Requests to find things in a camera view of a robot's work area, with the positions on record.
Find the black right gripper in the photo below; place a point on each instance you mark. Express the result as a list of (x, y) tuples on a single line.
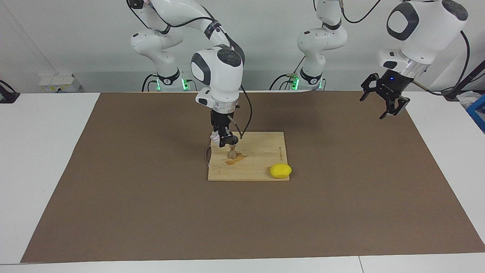
[(219, 121)]

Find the yellow lemon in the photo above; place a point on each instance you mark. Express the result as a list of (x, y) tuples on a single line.
[(280, 171)]

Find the wooden cutting board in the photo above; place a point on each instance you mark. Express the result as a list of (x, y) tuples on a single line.
[(257, 167)]

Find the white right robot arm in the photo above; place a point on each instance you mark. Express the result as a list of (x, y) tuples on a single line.
[(223, 72)]

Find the blue box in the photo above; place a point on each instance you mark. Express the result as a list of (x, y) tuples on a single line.
[(479, 113)]

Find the black flat object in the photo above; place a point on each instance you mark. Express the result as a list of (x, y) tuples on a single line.
[(7, 96)]

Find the white wall socket strip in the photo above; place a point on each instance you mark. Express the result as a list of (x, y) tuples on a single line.
[(57, 81)]

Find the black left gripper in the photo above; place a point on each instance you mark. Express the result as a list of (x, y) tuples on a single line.
[(394, 85)]

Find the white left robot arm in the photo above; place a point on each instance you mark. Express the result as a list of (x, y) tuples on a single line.
[(424, 34)]

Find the brown table mat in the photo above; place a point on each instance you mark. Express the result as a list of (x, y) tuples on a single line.
[(242, 220)]

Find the brown liquid spill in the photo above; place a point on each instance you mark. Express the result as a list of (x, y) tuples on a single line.
[(232, 162)]

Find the black stand pole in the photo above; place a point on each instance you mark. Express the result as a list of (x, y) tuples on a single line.
[(451, 94)]

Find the clear plastic bag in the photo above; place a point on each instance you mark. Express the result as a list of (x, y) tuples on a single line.
[(468, 99)]

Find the steel double jigger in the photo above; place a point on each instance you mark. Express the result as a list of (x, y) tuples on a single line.
[(232, 153)]

